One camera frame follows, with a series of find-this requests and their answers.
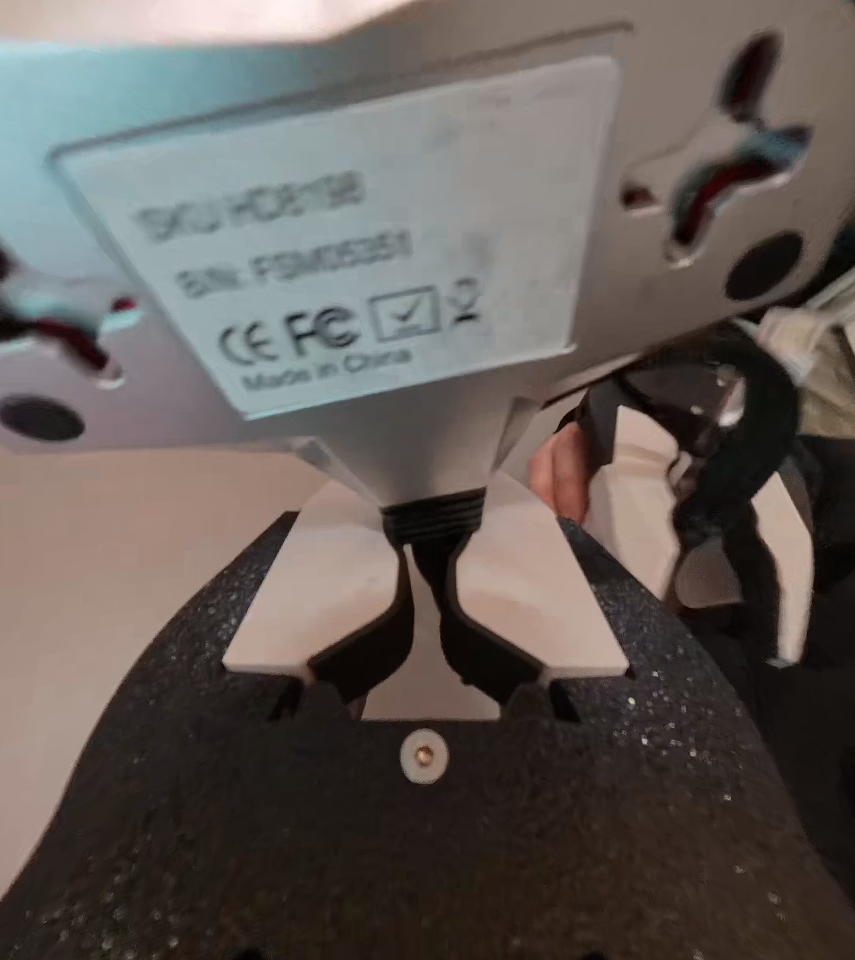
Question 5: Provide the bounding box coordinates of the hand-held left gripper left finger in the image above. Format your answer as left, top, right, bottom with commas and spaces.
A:
222, 480, 417, 706

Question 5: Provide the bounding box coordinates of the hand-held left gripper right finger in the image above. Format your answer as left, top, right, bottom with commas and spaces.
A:
441, 468, 631, 708

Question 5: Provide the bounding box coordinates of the silver black video switch box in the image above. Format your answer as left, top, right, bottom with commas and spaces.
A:
0, 0, 855, 534

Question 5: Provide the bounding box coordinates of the grey desk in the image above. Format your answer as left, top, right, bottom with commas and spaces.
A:
0, 420, 504, 960

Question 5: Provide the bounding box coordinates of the person's right hand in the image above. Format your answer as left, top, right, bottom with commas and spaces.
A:
528, 431, 594, 525

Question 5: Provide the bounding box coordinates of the person in black hoodie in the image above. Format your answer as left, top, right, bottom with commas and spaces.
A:
660, 435, 855, 960

